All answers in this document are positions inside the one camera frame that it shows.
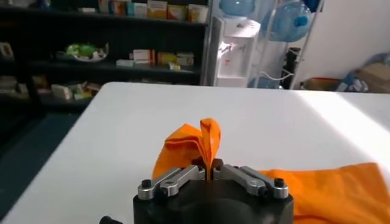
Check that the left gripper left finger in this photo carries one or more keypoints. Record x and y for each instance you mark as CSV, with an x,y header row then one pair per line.
x,y
179,178

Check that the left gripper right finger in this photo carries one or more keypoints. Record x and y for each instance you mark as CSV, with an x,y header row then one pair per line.
x,y
243,178

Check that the orange t-shirt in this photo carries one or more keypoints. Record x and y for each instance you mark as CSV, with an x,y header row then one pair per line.
x,y
329,194

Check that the empty blue water jug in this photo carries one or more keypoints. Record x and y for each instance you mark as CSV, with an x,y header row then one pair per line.
x,y
265,83

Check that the small lime box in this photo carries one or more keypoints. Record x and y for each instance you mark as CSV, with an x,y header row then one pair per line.
x,y
174,66

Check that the stacked beige boxes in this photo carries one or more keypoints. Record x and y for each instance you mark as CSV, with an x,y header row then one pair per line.
x,y
185,58

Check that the yellow green box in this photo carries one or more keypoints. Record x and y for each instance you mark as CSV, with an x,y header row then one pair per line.
x,y
166,58

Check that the open brown cardboard box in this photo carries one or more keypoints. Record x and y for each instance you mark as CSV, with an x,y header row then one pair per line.
x,y
320,84

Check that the white water dispenser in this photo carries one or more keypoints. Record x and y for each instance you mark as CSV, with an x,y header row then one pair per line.
x,y
234,54

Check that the white red striped box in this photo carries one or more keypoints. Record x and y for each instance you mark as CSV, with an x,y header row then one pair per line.
x,y
143,56

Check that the flat white box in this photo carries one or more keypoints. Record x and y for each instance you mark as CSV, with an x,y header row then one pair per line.
x,y
124,63

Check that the blue white bag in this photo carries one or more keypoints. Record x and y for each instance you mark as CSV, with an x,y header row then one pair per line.
x,y
352,83

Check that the green white carton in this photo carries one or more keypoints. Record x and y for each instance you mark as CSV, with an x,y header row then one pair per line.
x,y
61,92

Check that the white metal jug rack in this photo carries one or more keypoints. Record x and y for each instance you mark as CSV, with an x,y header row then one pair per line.
x,y
307,39

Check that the bowl of green packets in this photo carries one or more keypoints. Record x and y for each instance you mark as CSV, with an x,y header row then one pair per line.
x,y
83,52

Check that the blue capped water jug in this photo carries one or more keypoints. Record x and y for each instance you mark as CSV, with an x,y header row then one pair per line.
x,y
285,22

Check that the black shelving unit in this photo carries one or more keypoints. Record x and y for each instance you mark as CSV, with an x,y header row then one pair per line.
x,y
106,33

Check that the white orange box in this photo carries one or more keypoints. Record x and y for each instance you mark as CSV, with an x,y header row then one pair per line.
x,y
176,12

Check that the white paper cup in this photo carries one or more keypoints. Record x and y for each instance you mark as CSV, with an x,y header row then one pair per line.
x,y
198,13

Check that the tan closed cardboard box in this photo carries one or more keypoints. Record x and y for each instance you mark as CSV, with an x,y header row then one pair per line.
x,y
376,77

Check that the yellow orange tall box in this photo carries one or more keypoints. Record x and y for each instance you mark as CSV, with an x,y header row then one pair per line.
x,y
157,9

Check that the labelled blue water jug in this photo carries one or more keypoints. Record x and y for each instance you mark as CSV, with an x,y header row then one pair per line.
x,y
237,7

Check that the white teal box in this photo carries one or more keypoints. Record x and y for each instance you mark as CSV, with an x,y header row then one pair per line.
x,y
137,9

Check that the red blue box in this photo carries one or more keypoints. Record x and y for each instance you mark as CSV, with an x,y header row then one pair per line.
x,y
119,7

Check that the pink white box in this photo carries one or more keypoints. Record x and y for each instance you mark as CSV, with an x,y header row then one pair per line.
x,y
103,6

